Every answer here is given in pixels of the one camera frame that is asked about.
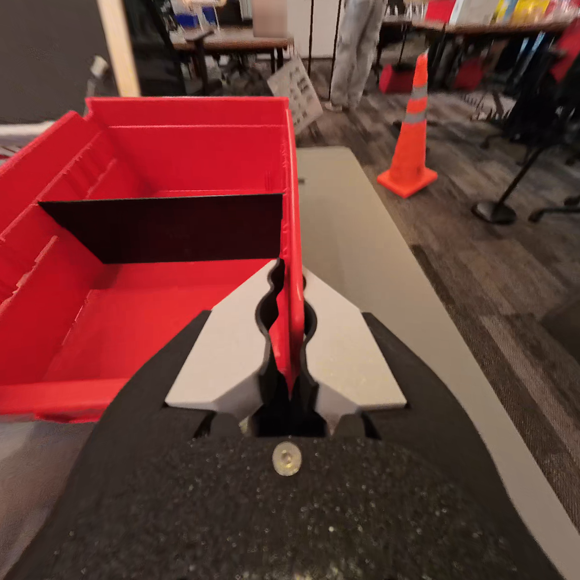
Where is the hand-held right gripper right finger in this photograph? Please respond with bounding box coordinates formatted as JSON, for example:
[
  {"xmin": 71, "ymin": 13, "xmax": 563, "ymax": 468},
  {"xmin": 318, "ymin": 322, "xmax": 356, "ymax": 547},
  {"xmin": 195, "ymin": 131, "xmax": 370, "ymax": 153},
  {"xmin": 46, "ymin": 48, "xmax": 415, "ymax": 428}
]
[{"xmin": 292, "ymin": 267, "xmax": 408, "ymax": 430}]

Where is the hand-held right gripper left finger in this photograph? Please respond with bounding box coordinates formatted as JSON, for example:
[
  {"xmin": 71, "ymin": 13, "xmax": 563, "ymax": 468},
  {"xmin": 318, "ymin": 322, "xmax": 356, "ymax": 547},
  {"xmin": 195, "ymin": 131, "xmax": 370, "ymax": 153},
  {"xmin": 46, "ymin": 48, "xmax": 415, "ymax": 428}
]
[{"xmin": 165, "ymin": 259, "xmax": 291, "ymax": 433}]

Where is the red plastic bin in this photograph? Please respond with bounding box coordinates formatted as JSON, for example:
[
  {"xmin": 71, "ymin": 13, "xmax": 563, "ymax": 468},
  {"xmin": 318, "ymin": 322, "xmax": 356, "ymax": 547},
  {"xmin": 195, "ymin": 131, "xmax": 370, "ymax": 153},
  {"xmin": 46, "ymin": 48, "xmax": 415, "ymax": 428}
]
[{"xmin": 0, "ymin": 96, "xmax": 305, "ymax": 424}]

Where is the grey desk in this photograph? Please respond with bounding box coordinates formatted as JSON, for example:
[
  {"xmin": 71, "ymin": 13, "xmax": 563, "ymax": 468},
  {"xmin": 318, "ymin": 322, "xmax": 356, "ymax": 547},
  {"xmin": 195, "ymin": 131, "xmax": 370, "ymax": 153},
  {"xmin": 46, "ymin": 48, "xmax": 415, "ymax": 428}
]
[{"xmin": 0, "ymin": 146, "xmax": 580, "ymax": 580}]

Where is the black bin divider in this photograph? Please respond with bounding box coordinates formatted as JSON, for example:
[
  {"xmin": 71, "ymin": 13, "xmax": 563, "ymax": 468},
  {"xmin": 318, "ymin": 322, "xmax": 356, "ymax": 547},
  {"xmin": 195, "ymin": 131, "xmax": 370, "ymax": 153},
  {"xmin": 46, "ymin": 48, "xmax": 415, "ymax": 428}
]
[{"xmin": 38, "ymin": 193, "xmax": 285, "ymax": 265}]

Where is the black stand base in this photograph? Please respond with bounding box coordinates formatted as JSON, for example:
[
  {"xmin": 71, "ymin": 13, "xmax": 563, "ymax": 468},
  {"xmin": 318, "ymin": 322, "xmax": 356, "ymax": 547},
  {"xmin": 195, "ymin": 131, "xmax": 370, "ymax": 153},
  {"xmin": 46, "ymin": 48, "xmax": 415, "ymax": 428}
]
[{"xmin": 471, "ymin": 146, "xmax": 544, "ymax": 226}]

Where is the orange traffic cone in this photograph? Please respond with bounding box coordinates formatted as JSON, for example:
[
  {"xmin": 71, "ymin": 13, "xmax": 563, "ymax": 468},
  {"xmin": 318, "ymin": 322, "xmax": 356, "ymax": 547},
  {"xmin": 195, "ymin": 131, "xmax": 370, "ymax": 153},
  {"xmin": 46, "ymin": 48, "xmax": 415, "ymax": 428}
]
[{"xmin": 377, "ymin": 51, "xmax": 439, "ymax": 199}]

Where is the white printed board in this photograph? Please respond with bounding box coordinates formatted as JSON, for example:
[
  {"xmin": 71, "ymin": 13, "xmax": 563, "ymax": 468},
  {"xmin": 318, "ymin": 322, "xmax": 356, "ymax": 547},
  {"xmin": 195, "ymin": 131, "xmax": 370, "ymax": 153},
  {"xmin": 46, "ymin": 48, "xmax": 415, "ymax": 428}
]
[{"xmin": 267, "ymin": 56, "xmax": 323, "ymax": 134}]

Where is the red bag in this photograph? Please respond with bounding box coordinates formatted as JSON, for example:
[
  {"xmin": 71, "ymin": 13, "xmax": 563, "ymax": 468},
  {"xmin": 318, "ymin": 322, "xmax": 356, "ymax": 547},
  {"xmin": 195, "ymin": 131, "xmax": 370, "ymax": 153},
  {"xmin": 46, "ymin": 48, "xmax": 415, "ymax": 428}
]
[{"xmin": 380, "ymin": 63, "xmax": 415, "ymax": 94}]

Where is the long wooden table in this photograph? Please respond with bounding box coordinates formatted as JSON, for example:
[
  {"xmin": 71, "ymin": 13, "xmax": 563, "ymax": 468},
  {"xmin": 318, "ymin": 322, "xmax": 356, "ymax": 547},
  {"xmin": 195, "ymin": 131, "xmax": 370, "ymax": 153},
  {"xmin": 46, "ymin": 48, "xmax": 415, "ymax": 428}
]
[{"xmin": 385, "ymin": 17, "xmax": 580, "ymax": 91}]

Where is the pale wooden frame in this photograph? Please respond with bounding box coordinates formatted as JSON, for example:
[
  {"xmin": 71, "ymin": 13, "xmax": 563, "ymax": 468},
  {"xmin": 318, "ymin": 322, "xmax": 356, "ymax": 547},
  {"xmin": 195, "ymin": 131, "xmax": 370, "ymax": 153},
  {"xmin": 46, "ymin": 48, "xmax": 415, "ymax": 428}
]
[{"xmin": 96, "ymin": 0, "xmax": 141, "ymax": 97}]

